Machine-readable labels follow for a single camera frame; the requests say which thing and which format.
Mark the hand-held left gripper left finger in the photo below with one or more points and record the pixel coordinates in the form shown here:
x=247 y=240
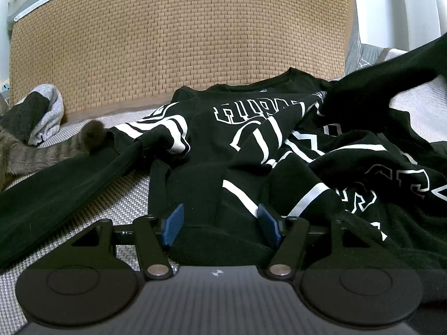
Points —
x=173 y=226

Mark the small blue patterned box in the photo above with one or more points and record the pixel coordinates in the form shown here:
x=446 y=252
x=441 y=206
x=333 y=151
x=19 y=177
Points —
x=3 y=87

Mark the black folded garment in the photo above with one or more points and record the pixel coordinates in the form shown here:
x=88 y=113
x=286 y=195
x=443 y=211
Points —
x=24 y=115

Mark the grey pillow white line pattern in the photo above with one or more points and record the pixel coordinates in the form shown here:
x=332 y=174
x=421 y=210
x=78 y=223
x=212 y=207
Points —
x=370 y=59

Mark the grey tabby cat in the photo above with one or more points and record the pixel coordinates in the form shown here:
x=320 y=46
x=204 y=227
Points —
x=52 y=153

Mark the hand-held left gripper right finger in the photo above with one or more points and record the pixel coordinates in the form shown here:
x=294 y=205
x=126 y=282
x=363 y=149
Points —
x=269 y=225

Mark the tan woven mattress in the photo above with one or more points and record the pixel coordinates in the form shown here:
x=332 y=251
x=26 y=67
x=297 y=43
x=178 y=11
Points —
x=174 y=35

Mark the black jersey t-shirt white print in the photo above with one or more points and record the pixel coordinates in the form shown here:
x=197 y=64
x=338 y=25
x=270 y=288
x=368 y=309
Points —
x=384 y=223
x=209 y=139

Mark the long black garment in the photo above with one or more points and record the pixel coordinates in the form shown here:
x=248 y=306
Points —
x=52 y=195

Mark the light grey garment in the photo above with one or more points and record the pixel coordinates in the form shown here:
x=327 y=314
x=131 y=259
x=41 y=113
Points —
x=52 y=118

